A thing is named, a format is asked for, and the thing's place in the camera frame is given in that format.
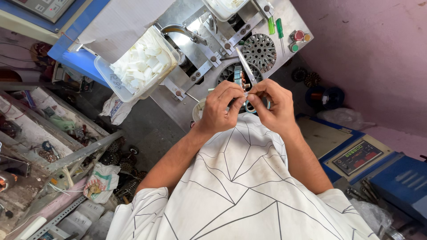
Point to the person's left hand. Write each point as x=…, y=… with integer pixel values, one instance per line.
x=216, y=110

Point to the person's right hand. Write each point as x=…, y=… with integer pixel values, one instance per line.
x=278, y=110

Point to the teal wound motor stator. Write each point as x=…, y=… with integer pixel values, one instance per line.
x=238, y=76

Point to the white round cup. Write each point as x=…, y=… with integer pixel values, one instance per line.
x=198, y=110

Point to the dark wound stator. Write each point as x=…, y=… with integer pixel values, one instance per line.
x=299, y=74
x=312, y=79

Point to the grey slotted stator core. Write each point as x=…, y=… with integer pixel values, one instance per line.
x=259, y=51

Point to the steel machine plate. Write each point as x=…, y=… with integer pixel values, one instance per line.
x=200, y=50

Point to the green push button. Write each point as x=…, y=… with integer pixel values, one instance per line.
x=294, y=48

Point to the clear plastic bag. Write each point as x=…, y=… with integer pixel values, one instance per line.
x=343, y=118

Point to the red push button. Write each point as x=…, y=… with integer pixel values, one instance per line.
x=298, y=35

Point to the yellow push button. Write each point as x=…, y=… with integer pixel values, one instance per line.
x=307, y=37

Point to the person's white line-patterned shirt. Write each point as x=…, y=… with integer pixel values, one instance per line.
x=240, y=186

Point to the long green screwdriver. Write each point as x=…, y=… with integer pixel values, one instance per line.
x=279, y=29

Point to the short green screwdriver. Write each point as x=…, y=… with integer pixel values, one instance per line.
x=271, y=26

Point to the heap of white paper pieces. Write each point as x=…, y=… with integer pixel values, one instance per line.
x=143, y=63

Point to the white printed sack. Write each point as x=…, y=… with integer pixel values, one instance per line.
x=116, y=108

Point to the clear plastic tub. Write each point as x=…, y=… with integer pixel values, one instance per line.
x=223, y=8

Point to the clear plastic container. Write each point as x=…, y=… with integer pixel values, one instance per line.
x=113, y=83

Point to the heap of dark stator cores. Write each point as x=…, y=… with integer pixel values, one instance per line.
x=125, y=166

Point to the bundle of metal tools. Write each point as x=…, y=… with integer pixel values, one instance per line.
x=363, y=191

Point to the blue machine with display panel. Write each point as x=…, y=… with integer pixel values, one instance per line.
x=383, y=166

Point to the white cardboard sheet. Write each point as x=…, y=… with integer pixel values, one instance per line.
x=120, y=23

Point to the white colourful printed bag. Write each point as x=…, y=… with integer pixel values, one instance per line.
x=101, y=183

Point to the crumpled clear plastic wrap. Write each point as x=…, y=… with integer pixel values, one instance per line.
x=372, y=215

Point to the group of white plastic jars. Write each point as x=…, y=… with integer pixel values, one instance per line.
x=83, y=218

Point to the cluttered grey metal rack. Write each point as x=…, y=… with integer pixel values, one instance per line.
x=43, y=150

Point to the blue machine with keypad panel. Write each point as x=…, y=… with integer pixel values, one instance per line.
x=40, y=20

